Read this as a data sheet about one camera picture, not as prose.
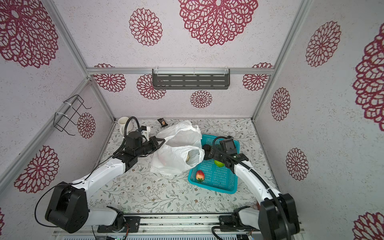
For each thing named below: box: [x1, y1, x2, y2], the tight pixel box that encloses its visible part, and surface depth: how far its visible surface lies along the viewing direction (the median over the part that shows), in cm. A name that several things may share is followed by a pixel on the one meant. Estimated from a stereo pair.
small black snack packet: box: [157, 118, 168, 128], surface depth 119 cm
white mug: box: [117, 116, 129, 136], surface depth 112 cm
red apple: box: [196, 170, 205, 182], surface depth 88 cm
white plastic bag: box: [150, 120, 205, 176], surface depth 82 cm
